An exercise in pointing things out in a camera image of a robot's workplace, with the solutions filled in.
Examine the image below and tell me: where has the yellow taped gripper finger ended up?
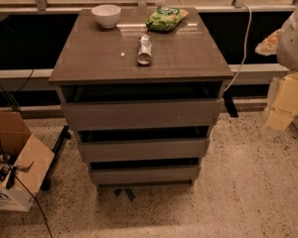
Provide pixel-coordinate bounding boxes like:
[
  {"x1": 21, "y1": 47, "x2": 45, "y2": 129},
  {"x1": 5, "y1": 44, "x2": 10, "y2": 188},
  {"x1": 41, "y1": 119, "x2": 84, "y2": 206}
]
[{"x1": 260, "y1": 72, "x2": 298, "y2": 138}]

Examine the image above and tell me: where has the grey top drawer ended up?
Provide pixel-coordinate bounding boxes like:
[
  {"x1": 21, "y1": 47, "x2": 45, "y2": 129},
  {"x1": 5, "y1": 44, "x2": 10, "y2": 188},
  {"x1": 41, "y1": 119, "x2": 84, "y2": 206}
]
[{"x1": 62, "y1": 100, "x2": 223, "y2": 131}]

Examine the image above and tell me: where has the grey drawer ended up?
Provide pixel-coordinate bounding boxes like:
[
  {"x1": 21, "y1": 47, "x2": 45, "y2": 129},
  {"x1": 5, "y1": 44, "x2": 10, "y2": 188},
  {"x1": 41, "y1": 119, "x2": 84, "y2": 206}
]
[
  {"x1": 78, "y1": 139, "x2": 210, "y2": 162},
  {"x1": 62, "y1": 100, "x2": 223, "y2": 131},
  {"x1": 89, "y1": 166, "x2": 201, "y2": 184}
]

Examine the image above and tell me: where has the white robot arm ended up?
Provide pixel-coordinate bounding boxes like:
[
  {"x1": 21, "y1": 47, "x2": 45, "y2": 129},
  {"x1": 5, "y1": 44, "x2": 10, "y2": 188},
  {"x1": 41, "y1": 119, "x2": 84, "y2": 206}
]
[{"x1": 255, "y1": 6, "x2": 298, "y2": 138}]

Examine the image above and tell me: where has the grey bottom drawer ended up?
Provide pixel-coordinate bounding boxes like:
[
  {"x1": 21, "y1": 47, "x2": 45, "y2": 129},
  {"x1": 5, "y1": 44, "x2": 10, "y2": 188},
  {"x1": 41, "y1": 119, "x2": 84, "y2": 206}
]
[{"x1": 89, "y1": 166, "x2": 201, "y2": 184}]

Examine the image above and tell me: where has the grey drawer cabinet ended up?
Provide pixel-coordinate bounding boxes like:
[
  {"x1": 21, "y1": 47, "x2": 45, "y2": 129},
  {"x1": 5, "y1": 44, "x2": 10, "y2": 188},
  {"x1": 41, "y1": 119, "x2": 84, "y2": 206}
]
[{"x1": 50, "y1": 9, "x2": 232, "y2": 187}]

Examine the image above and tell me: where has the grey middle drawer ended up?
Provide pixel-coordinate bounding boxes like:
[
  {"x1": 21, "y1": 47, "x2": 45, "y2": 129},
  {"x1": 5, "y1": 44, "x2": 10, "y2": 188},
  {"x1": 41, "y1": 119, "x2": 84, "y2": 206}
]
[{"x1": 78, "y1": 139, "x2": 210, "y2": 162}]

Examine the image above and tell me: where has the green chip bag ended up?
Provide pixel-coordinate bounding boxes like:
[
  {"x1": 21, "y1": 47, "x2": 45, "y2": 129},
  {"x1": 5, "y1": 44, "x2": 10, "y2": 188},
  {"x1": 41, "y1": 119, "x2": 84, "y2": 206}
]
[{"x1": 145, "y1": 7, "x2": 189, "y2": 32}]

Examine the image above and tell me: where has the silver drink can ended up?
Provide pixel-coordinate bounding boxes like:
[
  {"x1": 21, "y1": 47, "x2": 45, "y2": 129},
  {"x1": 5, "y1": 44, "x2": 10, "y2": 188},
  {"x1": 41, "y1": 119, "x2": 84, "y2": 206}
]
[{"x1": 137, "y1": 34, "x2": 152, "y2": 65}]

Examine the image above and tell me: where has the white bowl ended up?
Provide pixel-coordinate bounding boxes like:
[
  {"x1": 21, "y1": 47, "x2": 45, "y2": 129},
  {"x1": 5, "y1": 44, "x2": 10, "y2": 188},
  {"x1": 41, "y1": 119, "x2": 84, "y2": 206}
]
[{"x1": 91, "y1": 4, "x2": 121, "y2": 28}]

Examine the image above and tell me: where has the cardboard box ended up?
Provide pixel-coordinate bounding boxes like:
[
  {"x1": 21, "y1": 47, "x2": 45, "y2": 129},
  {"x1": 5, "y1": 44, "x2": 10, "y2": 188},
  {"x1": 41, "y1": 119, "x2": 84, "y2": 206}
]
[{"x1": 0, "y1": 112, "x2": 55, "y2": 212}]

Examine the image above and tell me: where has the white cable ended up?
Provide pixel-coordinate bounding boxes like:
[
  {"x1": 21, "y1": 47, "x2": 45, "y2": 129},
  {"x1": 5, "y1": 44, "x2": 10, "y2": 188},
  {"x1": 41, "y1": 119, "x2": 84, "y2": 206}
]
[{"x1": 223, "y1": 3, "x2": 253, "y2": 94}]

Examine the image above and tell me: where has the black cable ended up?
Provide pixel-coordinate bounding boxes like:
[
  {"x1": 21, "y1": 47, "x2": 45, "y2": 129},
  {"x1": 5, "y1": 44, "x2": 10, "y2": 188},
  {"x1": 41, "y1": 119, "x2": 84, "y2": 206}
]
[{"x1": 0, "y1": 119, "x2": 54, "y2": 238}]

